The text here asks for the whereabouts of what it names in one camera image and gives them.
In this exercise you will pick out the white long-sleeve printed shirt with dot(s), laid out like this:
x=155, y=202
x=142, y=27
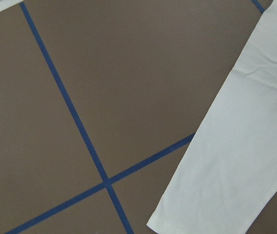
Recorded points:
x=229, y=171

